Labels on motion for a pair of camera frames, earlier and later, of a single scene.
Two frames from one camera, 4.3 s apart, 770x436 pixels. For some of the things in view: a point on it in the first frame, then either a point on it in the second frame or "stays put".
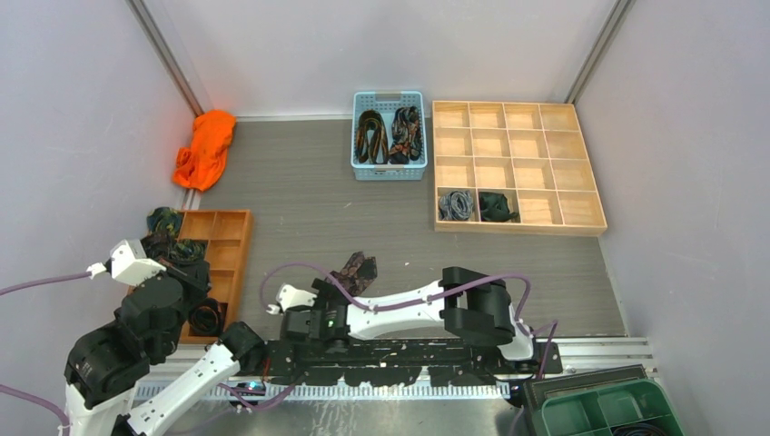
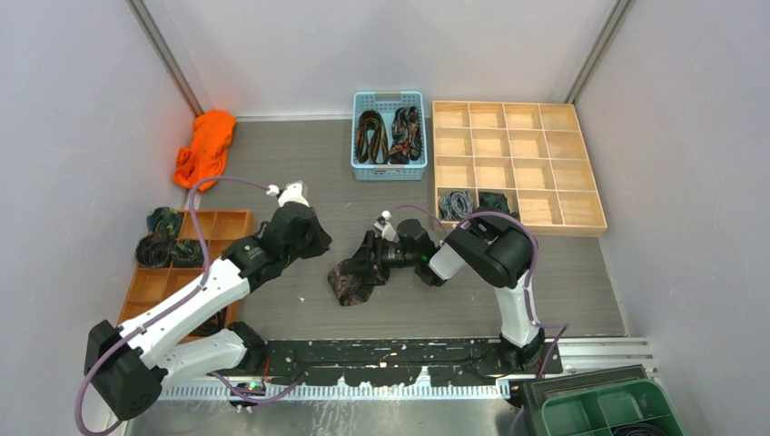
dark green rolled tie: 494,207 stays put
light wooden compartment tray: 534,152 stays put
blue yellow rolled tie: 163,219 stays put
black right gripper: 321,299 → 372,270
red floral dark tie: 407,137 stays put
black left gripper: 197,275 → 321,240
